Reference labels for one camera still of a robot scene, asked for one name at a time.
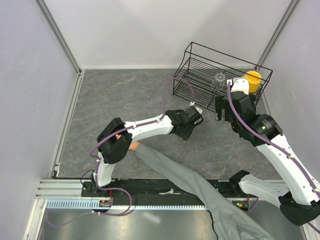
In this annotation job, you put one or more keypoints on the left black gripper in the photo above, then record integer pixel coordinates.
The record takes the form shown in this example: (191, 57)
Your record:
(185, 136)

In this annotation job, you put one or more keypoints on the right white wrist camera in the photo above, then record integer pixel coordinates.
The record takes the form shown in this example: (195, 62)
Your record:
(239, 84)

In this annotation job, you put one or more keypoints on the person's bare hand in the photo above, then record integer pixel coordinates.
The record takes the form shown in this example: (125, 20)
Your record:
(133, 146)

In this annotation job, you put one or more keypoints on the grey sleeved forearm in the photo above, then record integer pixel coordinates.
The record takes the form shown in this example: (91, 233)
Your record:
(228, 221)

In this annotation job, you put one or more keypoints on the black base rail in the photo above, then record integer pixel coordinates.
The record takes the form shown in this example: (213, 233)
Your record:
(161, 191)

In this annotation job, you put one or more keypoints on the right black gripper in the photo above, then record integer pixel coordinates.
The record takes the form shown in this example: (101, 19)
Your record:
(220, 104)

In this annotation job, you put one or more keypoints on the black wire rack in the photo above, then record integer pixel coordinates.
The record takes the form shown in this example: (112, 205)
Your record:
(203, 74)

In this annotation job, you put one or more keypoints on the white slotted cable duct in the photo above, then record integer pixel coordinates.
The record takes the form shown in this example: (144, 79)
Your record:
(90, 204)

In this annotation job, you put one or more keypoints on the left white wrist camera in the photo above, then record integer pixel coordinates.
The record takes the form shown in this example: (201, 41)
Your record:
(192, 103)

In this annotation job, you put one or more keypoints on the clear glass cup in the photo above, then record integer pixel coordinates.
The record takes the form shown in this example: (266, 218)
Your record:
(217, 83)

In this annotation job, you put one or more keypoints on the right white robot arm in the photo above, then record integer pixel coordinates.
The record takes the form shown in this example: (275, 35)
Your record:
(299, 199)

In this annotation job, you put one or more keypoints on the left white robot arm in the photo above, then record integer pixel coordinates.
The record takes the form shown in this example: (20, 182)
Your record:
(114, 141)

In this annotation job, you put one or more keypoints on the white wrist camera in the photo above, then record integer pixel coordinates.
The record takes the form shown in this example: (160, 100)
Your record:
(239, 84)
(192, 103)

